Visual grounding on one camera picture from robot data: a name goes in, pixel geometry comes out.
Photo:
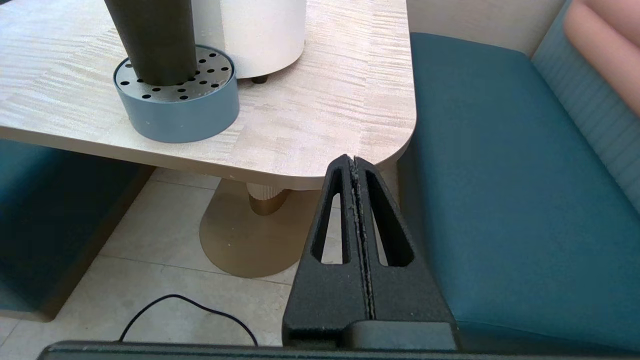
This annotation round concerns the large blue perforated drip tray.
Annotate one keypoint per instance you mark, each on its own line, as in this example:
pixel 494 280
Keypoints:
pixel 185 115

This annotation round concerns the black plastic cup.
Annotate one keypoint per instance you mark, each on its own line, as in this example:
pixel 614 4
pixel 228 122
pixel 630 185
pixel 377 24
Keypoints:
pixel 150 40

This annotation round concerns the large clear water dispenser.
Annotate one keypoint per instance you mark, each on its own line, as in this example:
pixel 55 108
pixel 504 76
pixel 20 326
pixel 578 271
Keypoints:
pixel 260 35

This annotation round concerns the teal upholstered empty bench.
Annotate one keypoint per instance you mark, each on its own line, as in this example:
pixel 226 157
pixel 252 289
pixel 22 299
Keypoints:
pixel 500 175

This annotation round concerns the teal bench with snack packet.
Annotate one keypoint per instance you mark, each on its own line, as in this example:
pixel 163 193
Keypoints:
pixel 50 215

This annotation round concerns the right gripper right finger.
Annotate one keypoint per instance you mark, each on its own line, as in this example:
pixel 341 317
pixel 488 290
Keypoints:
pixel 405 295

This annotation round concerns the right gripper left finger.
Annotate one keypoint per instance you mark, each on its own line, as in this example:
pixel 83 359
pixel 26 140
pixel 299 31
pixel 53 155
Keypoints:
pixel 325 295

